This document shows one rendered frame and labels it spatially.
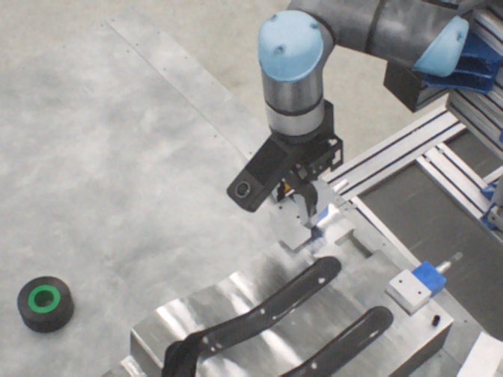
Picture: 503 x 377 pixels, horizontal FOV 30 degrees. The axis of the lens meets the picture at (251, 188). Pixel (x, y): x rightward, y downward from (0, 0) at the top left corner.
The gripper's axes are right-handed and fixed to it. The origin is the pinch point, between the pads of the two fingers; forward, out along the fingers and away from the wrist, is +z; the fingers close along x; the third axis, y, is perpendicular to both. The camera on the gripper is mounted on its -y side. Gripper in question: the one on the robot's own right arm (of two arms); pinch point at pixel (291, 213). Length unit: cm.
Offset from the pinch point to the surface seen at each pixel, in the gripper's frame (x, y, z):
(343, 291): -11.7, -0.8, 6.7
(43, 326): 14.8, -36.6, 8.7
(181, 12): 130, 62, 88
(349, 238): -4.6, 7.2, 9.2
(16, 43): 151, 15, 83
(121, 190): 29.3, -12.8, 11.3
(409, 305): -20.1, 3.9, 5.6
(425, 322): -22.8, 4.6, 7.8
